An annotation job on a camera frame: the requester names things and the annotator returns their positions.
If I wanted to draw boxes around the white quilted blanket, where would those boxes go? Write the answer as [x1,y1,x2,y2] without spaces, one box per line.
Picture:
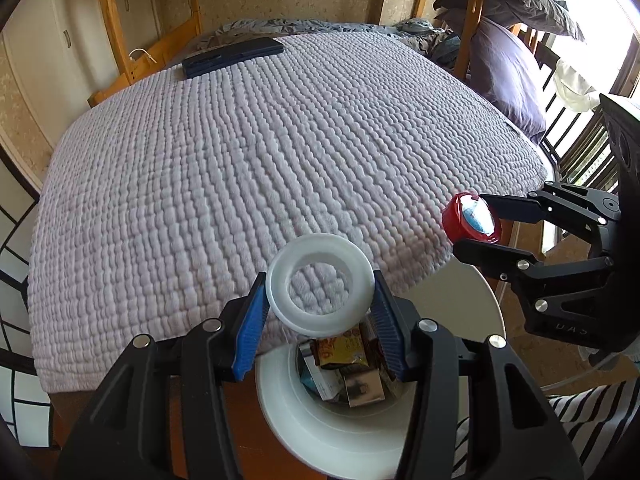
[27,32,548,395]

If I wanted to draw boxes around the white round bin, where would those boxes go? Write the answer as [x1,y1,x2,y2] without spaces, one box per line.
[255,265,506,458]

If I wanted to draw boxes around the white cable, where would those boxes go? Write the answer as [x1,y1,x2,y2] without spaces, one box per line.
[129,48,160,68]

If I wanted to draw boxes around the black framed folding screen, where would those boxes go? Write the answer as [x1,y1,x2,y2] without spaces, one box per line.
[0,155,56,451]

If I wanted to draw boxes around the wooden bunk bed frame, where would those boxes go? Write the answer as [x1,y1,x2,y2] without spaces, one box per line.
[87,0,501,108]

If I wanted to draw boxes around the striped clothing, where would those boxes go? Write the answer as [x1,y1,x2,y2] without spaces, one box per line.
[450,377,640,480]

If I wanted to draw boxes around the dark wooden railing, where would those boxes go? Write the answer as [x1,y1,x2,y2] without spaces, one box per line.
[520,25,621,191]

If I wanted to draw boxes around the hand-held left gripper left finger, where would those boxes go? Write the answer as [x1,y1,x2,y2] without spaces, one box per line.
[54,271,268,480]

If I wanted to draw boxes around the red plastic lid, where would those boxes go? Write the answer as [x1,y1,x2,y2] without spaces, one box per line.
[441,190,502,245]

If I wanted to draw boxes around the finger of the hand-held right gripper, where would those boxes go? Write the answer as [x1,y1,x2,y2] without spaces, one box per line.
[452,237,613,281]
[479,182,621,226]

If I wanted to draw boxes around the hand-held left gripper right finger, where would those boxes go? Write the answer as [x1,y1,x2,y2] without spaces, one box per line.
[369,270,586,480]

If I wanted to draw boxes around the purple pillow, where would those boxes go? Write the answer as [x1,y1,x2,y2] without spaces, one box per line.
[470,17,547,143]

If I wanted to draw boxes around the dark blue flat case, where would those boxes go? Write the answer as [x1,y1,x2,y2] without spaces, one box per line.
[181,36,285,80]

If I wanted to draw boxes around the pile of discarded packaging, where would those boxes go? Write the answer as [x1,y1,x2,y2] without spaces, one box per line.
[297,317,401,408]

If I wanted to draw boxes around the white plastic ring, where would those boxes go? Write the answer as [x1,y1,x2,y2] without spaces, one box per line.
[265,232,376,339]

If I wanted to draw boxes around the white cloth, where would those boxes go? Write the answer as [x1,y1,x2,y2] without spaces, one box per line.
[552,57,603,111]

